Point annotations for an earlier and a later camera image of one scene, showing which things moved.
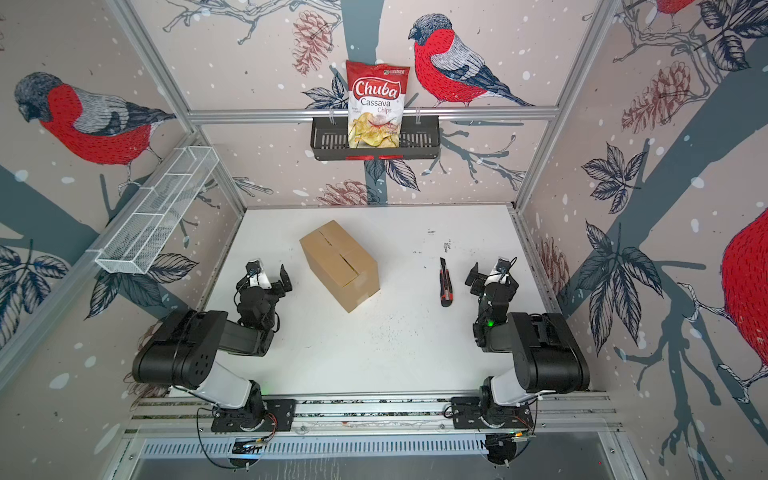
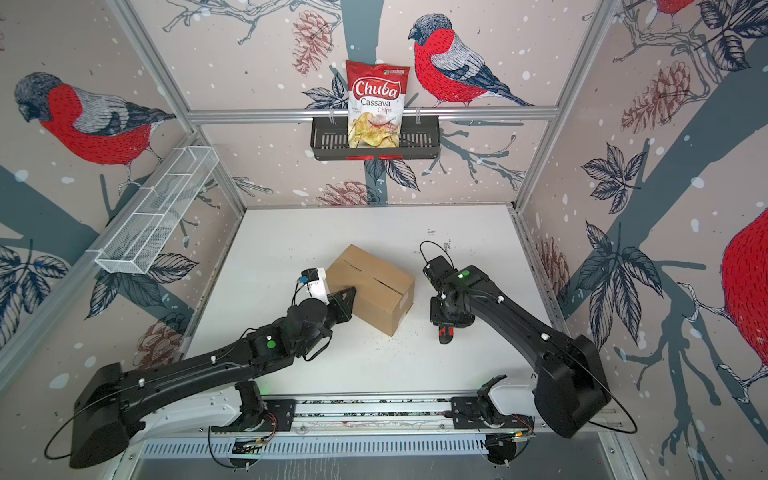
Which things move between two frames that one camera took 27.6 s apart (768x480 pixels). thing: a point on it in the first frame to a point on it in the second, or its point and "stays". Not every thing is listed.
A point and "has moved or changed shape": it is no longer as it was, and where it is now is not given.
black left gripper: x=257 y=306 to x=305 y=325
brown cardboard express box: x=340 y=265 to x=384 y=295
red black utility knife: x=446 y=294 has moved or changed shape
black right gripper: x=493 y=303 to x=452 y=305
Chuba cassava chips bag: x=376 y=98 stays
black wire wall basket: x=329 y=140 stays
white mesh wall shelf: x=138 y=236 stays
